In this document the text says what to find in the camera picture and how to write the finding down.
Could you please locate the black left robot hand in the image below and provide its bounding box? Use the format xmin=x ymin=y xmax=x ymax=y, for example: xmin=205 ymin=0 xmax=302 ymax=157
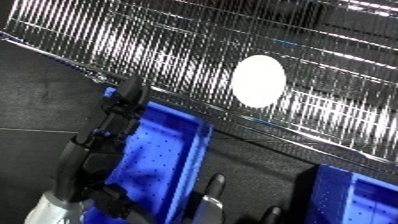
xmin=51 ymin=76 xmax=153 ymax=224

